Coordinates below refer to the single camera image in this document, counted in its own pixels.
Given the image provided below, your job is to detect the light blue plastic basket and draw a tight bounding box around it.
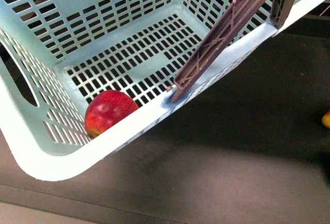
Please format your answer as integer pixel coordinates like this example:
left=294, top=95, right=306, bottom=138
left=1, top=0, right=325, bottom=181

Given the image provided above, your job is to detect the red yellow apple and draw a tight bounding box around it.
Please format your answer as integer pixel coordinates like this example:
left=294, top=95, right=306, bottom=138
left=85, top=90, right=139, bottom=139

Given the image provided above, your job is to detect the red yellow mango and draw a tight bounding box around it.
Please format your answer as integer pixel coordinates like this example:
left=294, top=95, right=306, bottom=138
left=321, top=110, right=330, bottom=129

